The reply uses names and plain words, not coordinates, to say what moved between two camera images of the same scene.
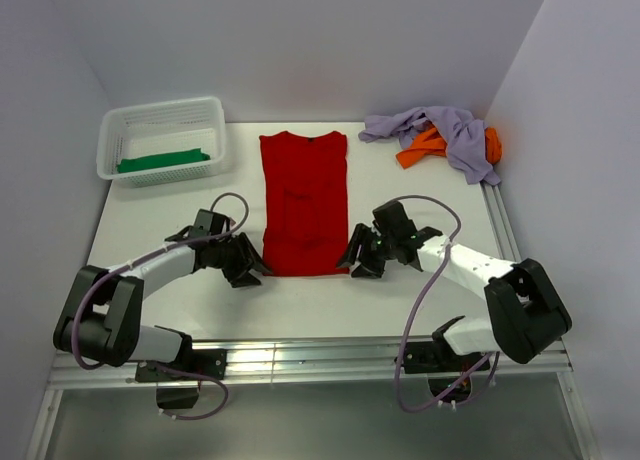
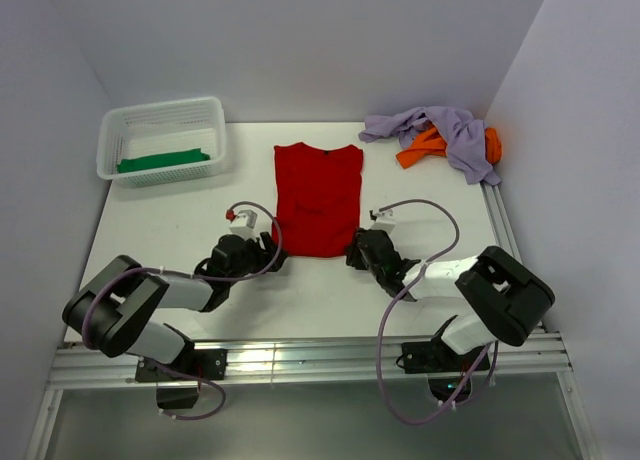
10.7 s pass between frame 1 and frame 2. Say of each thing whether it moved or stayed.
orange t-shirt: stayed
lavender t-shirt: stayed
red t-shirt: moved
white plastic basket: stayed
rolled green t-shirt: stayed
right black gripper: moved
